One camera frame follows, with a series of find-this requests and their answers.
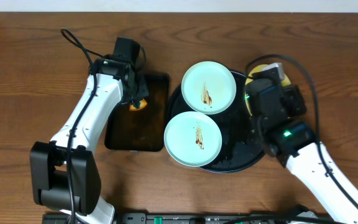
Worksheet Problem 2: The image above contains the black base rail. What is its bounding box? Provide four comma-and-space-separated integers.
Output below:
42, 205, 317, 224

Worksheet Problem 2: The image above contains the mint green plate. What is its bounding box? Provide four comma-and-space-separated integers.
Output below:
181, 61, 237, 114
163, 111, 223, 167

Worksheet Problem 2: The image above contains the yellow plate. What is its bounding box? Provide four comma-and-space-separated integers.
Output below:
244, 64, 291, 116

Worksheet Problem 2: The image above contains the black round tray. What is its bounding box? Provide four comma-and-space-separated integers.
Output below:
165, 69, 267, 174

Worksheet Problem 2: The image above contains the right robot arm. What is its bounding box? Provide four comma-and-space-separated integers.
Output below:
257, 85, 358, 223

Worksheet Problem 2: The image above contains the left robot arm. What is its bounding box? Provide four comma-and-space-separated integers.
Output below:
30, 58, 149, 223

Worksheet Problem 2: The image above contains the black rectangular tray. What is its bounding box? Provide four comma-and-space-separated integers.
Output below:
104, 73, 170, 152

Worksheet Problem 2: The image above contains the orange green sponge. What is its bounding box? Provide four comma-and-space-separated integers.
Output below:
129, 98, 147, 111

